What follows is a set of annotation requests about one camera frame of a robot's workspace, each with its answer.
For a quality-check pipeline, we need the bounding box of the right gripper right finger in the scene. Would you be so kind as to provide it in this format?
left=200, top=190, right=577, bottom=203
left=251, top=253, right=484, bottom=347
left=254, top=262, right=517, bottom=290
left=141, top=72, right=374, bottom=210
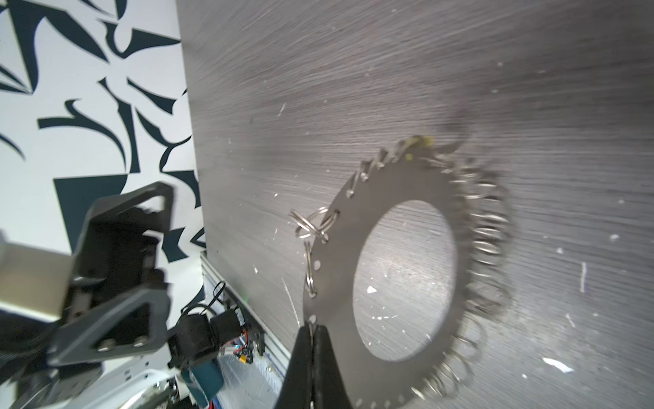
left=312, top=325, right=353, bottom=409

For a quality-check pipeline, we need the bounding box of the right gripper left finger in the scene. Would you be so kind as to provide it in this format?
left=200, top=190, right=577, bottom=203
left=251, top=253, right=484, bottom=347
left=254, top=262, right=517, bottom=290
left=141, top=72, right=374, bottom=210
left=274, top=325, right=313, bottom=409

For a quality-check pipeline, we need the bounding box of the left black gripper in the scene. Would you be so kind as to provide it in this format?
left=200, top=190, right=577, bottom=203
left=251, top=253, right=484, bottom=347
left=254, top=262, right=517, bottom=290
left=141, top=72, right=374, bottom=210
left=46, top=182, right=174, bottom=366

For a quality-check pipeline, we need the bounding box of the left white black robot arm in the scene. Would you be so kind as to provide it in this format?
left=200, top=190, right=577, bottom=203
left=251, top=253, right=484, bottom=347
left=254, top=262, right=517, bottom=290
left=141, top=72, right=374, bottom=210
left=1, top=182, right=175, bottom=408

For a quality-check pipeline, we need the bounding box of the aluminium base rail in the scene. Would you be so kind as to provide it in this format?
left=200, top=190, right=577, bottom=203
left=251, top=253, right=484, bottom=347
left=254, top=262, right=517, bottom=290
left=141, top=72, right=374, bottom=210
left=200, top=252, right=291, bottom=382

